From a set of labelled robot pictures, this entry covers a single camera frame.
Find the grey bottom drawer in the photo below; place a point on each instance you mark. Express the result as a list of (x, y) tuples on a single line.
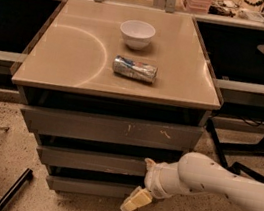
[(92, 187)]

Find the black table leg frame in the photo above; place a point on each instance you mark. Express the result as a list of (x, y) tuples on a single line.
[(240, 149)]

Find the grey top drawer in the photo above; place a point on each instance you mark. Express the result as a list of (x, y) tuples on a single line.
[(110, 129)]

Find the white bowl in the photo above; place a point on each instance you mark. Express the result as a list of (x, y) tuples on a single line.
[(137, 34)]

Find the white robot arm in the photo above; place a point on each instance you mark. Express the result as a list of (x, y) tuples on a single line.
[(194, 174)]

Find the crushed silver blue can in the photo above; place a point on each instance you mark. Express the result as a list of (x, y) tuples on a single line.
[(134, 70)]

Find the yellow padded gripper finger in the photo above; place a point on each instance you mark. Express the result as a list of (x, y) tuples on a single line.
[(137, 199)]

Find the grey drawer cabinet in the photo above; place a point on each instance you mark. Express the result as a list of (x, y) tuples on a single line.
[(70, 68)]

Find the grey drawer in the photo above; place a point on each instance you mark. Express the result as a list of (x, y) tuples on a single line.
[(92, 187), (110, 129), (90, 160)]

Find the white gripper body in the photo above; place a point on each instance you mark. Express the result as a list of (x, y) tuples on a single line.
[(151, 179)]

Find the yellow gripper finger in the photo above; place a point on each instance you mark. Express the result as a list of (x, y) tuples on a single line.
[(150, 164)]

